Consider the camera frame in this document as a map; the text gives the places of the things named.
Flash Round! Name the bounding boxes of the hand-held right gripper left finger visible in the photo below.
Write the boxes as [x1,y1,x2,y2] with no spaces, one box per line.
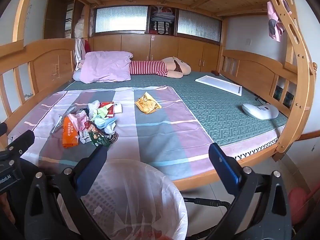
[24,145,110,240]

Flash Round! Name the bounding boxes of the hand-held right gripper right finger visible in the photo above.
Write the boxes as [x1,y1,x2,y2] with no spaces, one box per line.
[209,142,293,240]

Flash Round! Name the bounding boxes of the white blue printed carton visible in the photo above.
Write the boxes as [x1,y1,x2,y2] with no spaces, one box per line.
[79,130,92,144]

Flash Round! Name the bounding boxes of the orange snack packet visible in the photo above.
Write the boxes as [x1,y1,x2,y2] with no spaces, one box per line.
[62,116,79,148]

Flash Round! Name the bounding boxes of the clear plastic bin liner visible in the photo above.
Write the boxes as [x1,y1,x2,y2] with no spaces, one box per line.
[80,159,188,240]

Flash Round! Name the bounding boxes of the green snack packet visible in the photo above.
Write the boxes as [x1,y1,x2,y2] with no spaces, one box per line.
[85,121,111,147]

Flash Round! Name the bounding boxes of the silver crumpled wrapper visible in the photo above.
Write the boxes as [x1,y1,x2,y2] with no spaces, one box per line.
[51,107,76,133]

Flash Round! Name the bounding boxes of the light blue crumpled cloth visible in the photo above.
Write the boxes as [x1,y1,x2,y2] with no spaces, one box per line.
[94,117,117,131]

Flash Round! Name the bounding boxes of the pink plastic bag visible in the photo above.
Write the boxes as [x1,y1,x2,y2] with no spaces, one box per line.
[69,111,88,133]

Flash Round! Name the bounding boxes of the green crumpled wrapper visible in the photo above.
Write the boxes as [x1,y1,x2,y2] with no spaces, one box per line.
[91,106,109,121]

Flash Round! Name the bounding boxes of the green patterned bed mat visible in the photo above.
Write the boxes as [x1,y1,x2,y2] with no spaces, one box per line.
[60,74,288,147]

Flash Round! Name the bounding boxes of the white crumpled plastic bag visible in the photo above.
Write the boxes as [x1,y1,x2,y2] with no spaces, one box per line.
[88,100,101,116]

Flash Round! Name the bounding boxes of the plaid pink grey bed sheet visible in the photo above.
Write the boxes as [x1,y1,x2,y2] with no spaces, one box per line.
[7,86,218,180]

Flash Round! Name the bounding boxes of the pink rounded object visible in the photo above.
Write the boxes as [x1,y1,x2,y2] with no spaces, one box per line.
[287,187,316,226]

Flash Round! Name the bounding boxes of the yellow snack wrapper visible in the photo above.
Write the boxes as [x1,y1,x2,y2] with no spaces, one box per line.
[135,92,162,115]

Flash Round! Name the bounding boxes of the white hanging garment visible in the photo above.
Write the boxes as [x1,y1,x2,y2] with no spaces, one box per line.
[74,38,87,71]

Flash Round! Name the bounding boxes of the pink pillow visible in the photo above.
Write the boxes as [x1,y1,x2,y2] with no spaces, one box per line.
[79,51,134,84]

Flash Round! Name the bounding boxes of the striped plush toy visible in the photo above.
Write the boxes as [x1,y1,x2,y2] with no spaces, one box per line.
[129,57,192,78]

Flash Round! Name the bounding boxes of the dark wooden wardrobe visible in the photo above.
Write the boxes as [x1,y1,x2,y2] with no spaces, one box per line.
[44,0,75,39]

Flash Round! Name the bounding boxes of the wooden bunk ladder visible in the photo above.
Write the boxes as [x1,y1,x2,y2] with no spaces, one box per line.
[266,0,318,161]

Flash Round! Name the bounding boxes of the ribbed glass sliding panel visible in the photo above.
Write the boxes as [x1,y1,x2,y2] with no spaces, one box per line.
[94,5,149,34]
[176,9,223,43]

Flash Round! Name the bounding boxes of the pink hanging cloth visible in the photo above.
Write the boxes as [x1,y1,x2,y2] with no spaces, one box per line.
[266,1,286,42]

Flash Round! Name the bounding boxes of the shelf of folded clothes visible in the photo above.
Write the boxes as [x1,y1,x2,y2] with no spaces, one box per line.
[149,5,176,34]

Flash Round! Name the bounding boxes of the black floor cable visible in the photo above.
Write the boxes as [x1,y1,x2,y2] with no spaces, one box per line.
[184,197,232,207]

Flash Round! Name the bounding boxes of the wooden bunk bed frame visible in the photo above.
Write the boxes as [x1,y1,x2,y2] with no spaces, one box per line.
[0,0,320,193]

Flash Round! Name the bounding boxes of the wooden wall cabinet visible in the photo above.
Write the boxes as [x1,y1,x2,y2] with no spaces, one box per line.
[89,34,222,73]

